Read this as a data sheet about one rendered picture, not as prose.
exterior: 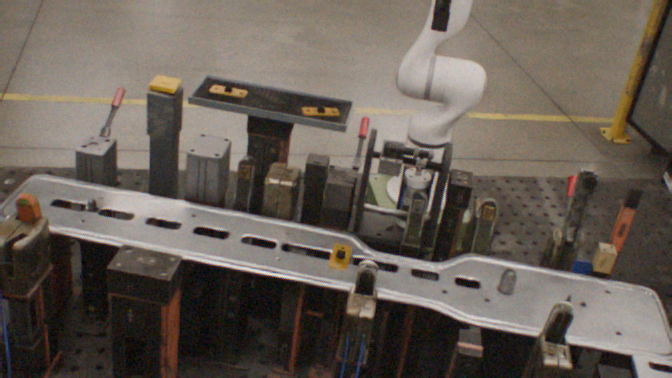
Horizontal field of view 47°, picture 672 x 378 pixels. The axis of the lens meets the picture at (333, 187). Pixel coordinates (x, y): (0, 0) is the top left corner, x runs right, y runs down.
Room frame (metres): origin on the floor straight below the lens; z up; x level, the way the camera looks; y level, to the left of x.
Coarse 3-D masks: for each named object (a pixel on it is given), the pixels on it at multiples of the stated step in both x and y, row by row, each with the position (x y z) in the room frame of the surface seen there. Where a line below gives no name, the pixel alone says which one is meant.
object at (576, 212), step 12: (576, 180) 1.41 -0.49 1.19; (588, 180) 1.38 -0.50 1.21; (576, 192) 1.40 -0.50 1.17; (588, 192) 1.40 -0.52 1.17; (576, 204) 1.40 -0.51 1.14; (588, 204) 1.39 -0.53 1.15; (576, 216) 1.40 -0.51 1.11; (564, 228) 1.39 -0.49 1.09; (576, 228) 1.39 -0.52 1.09; (576, 240) 1.38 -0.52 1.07
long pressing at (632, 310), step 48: (48, 192) 1.36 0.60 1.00; (96, 192) 1.39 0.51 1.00; (96, 240) 1.23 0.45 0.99; (144, 240) 1.25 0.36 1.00; (192, 240) 1.27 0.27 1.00; (240, 240) 1.29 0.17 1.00; (288, 240) 1.32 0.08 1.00; (336, 240) 1.34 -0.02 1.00; (336, 288) 1.19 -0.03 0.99; (384, 288) 1.21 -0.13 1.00; (432, 288) 1.23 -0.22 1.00; (480, 288) 1.25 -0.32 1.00; (528, 288) 1.28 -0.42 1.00; (576, 288) 1.30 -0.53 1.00; (624, 288) 1.33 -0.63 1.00; (528, 336) 1.14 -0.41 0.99; (576, 336) 1.15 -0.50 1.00; (624, 336) 1.17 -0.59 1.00
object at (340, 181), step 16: (336, 176) 1.48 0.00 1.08; (352, 176) 1.49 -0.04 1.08; (336, 192) 1.45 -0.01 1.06; (352, 192) 1.45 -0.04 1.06; (336, 208) 1.44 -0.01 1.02; (352, 208) 1.50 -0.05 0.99; (320, 224) 1.45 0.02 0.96; (336, 224) 1.44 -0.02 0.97; (320, 256) 1.46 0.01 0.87; (320, 288) 1.45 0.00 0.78; (320, 304) 1.45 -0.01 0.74; (320, 320) 1.43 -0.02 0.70
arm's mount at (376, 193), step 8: (376, 176) 1.98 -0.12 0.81; (384, 176) 2.00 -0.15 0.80; (392, 176) 2.00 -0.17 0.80; (448, 176) 2.04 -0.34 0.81; (368, 184) 1.97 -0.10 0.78; (376, 184) 1.95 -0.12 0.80; (384, 184) 1.95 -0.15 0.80; (368, 192) 1.96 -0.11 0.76; (376, 192) 1.91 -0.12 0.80; (384, 192) 1.91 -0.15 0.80; (368, 200) 1.95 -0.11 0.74; (376, 200) 1.87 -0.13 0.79; (384, 200) 1.87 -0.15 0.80; (392, 200) 1.87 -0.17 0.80; (440, 216) 1.82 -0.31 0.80; (464, 216) 1.83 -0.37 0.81; (464, 224) 1.81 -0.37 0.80; (464, 232) 1.81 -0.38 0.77; (432, 248) 1.79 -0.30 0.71; (456, 248) 1.81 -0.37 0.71
